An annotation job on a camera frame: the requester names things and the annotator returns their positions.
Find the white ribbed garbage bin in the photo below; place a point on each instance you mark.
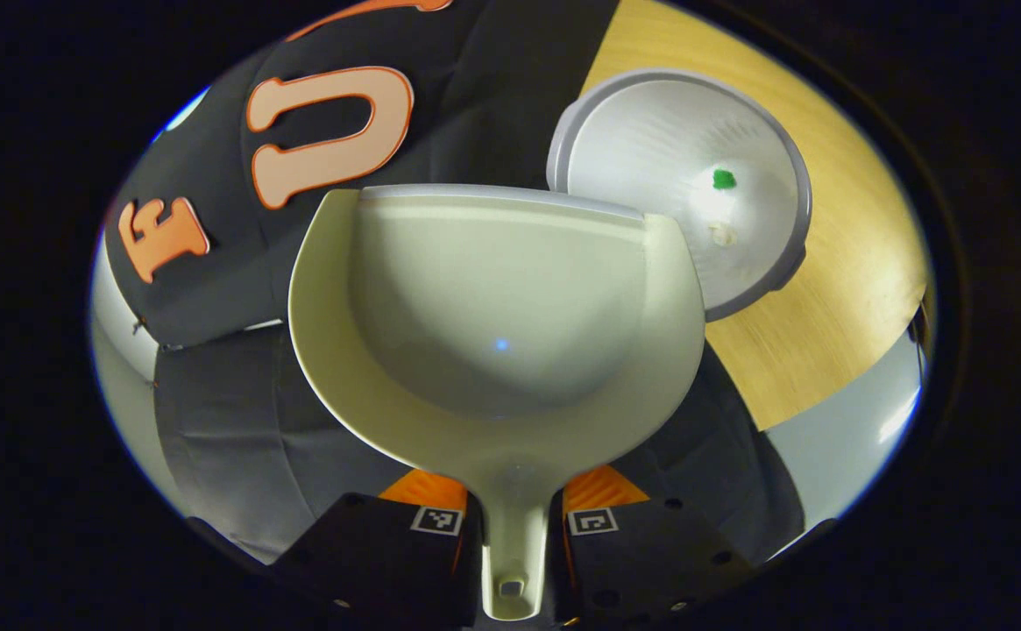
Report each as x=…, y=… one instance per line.
x=650, y=149

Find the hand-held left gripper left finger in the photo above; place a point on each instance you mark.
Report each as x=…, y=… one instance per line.
x=370, y=552

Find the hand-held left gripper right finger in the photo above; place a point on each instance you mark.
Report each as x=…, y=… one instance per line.
x=641, y=552

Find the white paper ball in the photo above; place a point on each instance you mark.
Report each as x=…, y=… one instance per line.
x=723, y=234

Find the grey plastic dustpan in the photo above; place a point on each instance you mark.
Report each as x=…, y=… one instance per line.
x=492, y=298

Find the green paper ball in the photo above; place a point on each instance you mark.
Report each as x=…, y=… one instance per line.
x=724, y=179

